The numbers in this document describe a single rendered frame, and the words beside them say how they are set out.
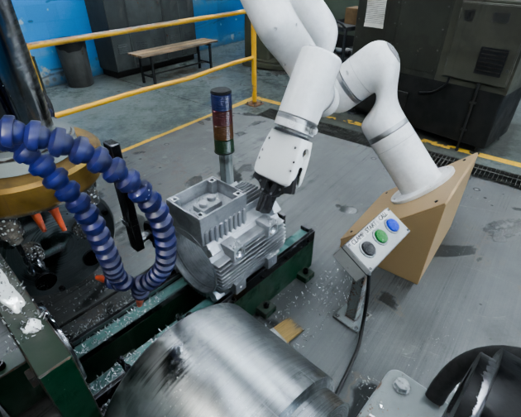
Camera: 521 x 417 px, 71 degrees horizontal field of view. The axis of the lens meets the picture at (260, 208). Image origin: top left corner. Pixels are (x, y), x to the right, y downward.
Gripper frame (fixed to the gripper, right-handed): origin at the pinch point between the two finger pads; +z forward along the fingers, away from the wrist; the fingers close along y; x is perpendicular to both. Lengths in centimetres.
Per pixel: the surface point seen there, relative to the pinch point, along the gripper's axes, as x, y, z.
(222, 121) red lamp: -14.0, 33.8, -12.3
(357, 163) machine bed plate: -86, 22, -15
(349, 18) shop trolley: -340, 213, -173
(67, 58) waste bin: -163, 491, -12
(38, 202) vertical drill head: 44.8, -3.0, 1.5
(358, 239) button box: -6.2, -19.2, -0.9
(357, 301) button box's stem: -19.6, -20.3, 14.8
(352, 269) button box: -5.5, -20.7, 4.7
